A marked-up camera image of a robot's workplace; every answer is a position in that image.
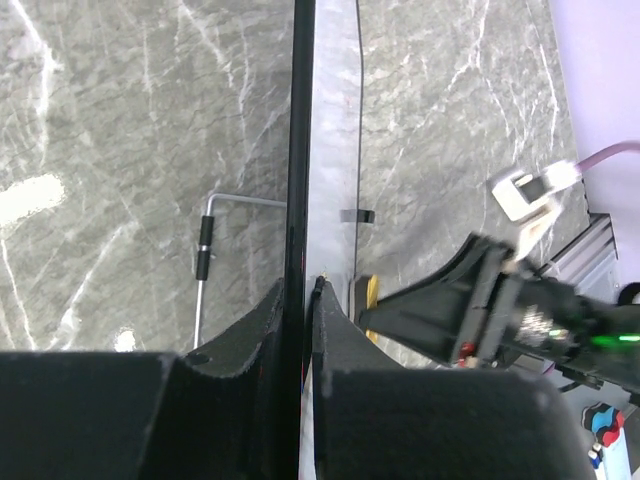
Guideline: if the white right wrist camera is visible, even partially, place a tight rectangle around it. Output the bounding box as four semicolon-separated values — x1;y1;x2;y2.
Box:
487;160;582;223

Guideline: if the red blue object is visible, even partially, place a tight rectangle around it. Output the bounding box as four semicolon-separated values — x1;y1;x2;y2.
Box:
581;402;624;448

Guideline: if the aluminium table edge rail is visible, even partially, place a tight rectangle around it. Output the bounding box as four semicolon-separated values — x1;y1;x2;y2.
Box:
542;214;619;302

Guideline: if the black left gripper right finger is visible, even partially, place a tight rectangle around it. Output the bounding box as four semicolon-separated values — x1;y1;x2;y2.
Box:
310;278;593;479

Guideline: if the metal wire whiteboard stand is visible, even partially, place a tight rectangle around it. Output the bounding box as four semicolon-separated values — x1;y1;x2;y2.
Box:
193;193;286;349

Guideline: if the yellow whiteboard eraser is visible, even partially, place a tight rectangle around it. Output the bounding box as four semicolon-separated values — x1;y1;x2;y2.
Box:
349;275;379;326

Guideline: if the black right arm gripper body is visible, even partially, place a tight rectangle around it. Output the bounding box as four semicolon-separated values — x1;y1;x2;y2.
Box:
449;272;640;391

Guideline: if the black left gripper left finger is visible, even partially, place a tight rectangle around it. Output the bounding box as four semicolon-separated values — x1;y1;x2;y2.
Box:
1;284;283;479

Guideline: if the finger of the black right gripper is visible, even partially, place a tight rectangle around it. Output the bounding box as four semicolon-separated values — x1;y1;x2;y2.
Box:
357;233;511;364

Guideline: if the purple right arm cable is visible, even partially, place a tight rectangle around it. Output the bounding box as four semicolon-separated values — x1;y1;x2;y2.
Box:
574;140;640;175

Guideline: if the black framed whiteboard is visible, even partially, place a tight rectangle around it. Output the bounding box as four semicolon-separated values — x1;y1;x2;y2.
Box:
277;1;363;479

